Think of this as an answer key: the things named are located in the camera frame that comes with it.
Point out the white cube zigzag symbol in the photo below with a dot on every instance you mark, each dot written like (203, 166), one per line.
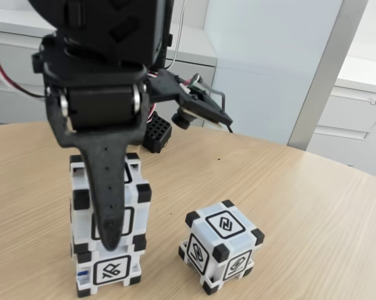
(222, 247)

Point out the white cube angular loop symbol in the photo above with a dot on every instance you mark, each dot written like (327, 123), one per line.
(138, 206)

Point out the white drawer cabinet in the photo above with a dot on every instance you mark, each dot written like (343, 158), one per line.
(347, 115)

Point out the white low cabinet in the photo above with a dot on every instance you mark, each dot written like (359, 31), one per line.
(7, 109)

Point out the gripper camera board on mount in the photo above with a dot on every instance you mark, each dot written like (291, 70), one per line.
(194, 100)

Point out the grey metal frame post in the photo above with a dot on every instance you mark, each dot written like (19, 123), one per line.
(328, 78)

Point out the white cube crossed-lines symbol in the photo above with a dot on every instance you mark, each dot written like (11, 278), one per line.
(113, 270)

